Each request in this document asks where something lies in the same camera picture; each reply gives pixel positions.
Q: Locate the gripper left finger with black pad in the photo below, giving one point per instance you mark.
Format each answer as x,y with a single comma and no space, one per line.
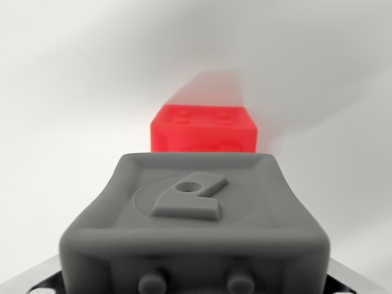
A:
39,277

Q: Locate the grey dice cube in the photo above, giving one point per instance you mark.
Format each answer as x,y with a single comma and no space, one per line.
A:
190,223

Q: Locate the red dice cube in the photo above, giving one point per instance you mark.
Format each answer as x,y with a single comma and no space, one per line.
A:
203,131

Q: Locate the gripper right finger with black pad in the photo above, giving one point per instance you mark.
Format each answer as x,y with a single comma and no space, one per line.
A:
352,280

